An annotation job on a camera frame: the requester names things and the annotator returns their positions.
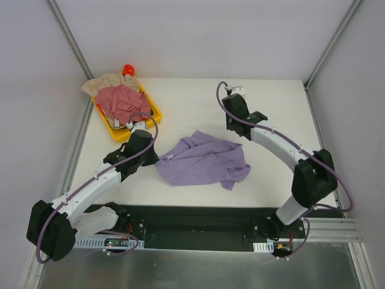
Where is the purple t-shirt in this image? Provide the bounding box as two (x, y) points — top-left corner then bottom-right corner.
(155, 131), (251, 191)

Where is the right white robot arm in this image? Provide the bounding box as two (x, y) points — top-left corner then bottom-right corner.
(221, 93), (337, 238)

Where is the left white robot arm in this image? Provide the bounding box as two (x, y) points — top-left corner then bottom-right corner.
(26, 129), (158, 264)

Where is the yellow plastic tray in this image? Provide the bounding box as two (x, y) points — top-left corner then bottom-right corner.
(81, 73), (162, 143)

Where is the pink t-shirt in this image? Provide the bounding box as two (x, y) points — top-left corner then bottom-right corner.
(94, 84), (151, 126)

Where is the orange red cloth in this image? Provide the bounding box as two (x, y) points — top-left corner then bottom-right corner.
(122, 64), (135, 77)

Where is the beige t-shirt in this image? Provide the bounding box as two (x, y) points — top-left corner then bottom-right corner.
(81, 73), (140, 97)

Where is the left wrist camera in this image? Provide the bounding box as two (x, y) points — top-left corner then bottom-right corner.
(126, 121), (147, 132)

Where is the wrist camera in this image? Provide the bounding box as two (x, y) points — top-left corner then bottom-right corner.
(126, 121), (147, 132)
(225, 85), (245, 97)

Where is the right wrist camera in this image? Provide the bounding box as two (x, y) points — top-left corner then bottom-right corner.
(225, 85), (245, 97)

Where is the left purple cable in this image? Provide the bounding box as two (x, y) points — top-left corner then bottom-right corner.
(35, 111), (159, 264)

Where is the left white cable duct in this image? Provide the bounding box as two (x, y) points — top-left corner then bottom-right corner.
(73, 237), (144, 250)

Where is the white cable duct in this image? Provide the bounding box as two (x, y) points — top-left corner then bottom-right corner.
(253, 242), (274, 253)
(73, 237), (144, 250)

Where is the right white cable duct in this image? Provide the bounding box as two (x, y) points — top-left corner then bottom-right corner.
(253, 242), (274, 253)

